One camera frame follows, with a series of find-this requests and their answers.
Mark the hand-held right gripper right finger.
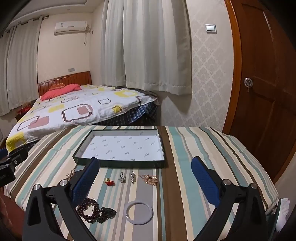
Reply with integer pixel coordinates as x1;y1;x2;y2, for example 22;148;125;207
191;156;274;241

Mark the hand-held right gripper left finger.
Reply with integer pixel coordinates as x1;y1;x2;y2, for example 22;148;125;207
22;157;100;241

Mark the dark red bead bracelet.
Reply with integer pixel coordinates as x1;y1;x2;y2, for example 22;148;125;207
77;197;100;224

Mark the black bead pendant necklace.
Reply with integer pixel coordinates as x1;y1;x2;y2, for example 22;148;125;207
97;207;117;224

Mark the white jade bangle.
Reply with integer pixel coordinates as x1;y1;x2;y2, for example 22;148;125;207
125;201;154;225

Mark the dark green shallow box tray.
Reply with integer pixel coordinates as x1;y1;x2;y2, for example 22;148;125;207
73;129;166;169

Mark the gold chain necklace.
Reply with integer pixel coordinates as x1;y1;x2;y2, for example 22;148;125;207
138;174;158;186

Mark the striped tablecloth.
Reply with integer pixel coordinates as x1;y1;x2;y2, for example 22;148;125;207
3;125;279;241

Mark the red pillow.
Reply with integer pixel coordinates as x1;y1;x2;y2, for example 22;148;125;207
40;84;81;101

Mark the white patterned bed blanket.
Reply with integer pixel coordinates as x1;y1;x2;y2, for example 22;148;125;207
5;85;158;153

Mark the blue plaid bed sheet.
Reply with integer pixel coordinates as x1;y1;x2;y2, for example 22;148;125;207
97;102;160;127

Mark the white cloth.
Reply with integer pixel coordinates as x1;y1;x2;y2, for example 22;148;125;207
272;198;290;232

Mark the narrow white curtain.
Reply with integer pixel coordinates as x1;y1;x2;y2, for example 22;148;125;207
0;15;43;116

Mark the wooden headboard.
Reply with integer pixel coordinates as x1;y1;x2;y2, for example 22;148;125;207
38;71;93;98

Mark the brown wooden door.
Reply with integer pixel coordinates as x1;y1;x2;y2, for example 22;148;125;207
223;0;296;183

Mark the white air conditioner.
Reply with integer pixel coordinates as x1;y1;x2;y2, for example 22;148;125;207
54;21;90;36

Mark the wide white curtain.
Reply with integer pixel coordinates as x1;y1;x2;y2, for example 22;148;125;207
100;0;193;96

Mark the metal door handle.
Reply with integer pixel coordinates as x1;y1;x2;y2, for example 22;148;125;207
244;77;253;93

